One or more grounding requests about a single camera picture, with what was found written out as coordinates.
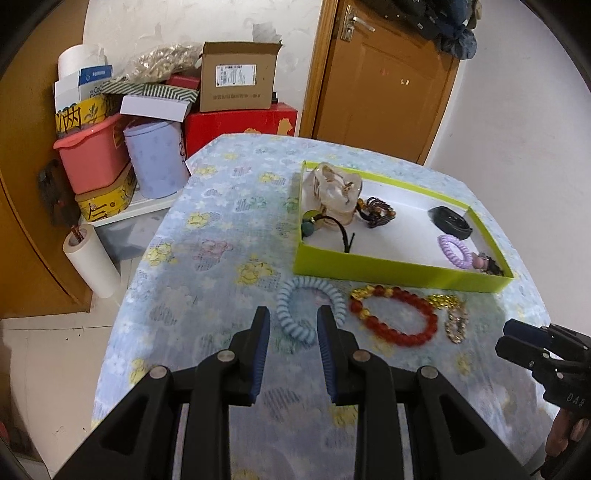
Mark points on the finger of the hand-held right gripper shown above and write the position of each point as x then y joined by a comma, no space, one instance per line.
517,328
510,348

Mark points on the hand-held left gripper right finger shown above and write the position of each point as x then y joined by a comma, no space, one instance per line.
325,350

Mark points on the red gift box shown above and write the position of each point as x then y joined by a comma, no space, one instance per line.
231,127

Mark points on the dark brown ornament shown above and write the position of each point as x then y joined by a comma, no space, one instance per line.
55,194

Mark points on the pink plastic basket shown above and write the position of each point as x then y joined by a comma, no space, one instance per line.
90,157

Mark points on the dark hanging clothes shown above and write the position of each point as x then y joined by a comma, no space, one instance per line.
452,32

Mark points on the wooden door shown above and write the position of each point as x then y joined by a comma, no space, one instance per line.
383,83

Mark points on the white flat box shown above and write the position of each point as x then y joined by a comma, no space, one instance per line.
154,108

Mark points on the person's right hand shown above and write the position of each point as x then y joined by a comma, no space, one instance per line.
565,434

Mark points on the clear hair claw clip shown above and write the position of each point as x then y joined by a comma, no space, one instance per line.
330,194

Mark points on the yellow printed round tin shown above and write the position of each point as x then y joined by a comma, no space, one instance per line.
106,203

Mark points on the small white paper roll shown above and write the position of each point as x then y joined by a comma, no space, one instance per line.
94,263

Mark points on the yellow printed box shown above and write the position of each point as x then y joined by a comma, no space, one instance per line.
87,113

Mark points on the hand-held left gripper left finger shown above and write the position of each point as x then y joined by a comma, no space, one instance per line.
261,350

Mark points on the clear plastic storage bin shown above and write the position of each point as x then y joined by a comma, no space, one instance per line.
124,230

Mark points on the yellow-green cardboard box tray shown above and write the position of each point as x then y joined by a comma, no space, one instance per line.
401,230

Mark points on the green striped box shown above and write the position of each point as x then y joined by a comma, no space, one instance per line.
161,91

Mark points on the blue and white box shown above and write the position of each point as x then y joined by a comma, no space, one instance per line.
92,78

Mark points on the lavender round tin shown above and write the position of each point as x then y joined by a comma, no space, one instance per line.
154,161

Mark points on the brown cardboard box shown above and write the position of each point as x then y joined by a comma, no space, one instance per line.
235,78

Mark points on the bag of gold trinkets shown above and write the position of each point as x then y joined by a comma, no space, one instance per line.
157,62

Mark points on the floral tablecloth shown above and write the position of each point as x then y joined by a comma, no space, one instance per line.
221,277

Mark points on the dark red small box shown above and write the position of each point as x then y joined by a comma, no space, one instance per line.
184,81

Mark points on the large white paper roll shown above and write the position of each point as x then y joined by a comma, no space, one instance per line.
78,62

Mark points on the wooden wardrobe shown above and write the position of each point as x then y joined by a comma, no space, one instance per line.
27,207

